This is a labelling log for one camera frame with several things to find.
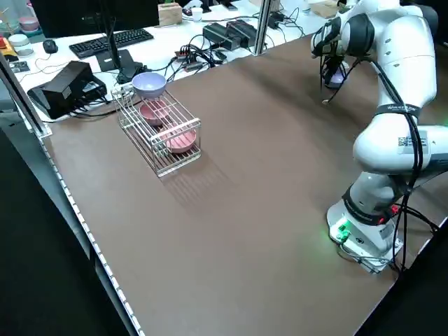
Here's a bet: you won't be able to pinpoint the stacked pink bowls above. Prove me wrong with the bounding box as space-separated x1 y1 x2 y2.
18 15 39 34

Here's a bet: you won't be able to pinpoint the thin mouse cable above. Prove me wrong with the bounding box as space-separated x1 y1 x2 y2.
34 52 73 75

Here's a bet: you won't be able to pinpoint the pink bowl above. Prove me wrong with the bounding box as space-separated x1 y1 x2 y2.
139 99 173 127
164 123 198 154

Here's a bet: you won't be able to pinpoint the black keyboard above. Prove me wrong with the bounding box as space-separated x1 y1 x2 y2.
68 27 155 60

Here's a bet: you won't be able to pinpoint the purple bowl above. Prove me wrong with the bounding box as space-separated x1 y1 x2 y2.
325 69 346 89
131 72 167 101

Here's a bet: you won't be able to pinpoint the black computer monitor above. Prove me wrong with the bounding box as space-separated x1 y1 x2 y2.
34 0 161 39

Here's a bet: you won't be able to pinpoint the silver wire dish rack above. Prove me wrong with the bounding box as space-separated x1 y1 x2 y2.
111 86 202 179

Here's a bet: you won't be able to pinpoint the black monitor stand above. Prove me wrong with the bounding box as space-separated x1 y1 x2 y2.
100 15 145 85

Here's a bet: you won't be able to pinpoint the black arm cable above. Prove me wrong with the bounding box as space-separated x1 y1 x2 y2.
370 55 426 225

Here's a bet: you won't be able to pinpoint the cardboard box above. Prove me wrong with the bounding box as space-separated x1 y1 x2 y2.
309 0 340 18

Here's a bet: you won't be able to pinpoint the black base cable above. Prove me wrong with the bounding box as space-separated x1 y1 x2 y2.
393 204 440 234

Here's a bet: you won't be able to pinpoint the black power supply brick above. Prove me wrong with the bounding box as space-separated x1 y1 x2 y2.
202 22 236 53
225 19 260 49

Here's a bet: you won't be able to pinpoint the red and black hub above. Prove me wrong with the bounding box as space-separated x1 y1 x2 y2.
174 46 204 72

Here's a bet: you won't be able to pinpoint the aluminium frame post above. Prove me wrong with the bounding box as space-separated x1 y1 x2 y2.
0 52 53 138
253 0 273 57

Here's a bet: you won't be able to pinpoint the wooden box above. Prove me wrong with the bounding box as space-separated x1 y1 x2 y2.
157 3 183 28

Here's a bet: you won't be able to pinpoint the white round jar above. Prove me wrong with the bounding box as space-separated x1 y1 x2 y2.
8 34 34 57

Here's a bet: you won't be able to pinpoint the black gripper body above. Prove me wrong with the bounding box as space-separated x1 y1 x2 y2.
321 54 347 75

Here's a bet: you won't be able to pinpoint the black box device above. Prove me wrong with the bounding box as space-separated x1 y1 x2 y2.
27 60 108 120

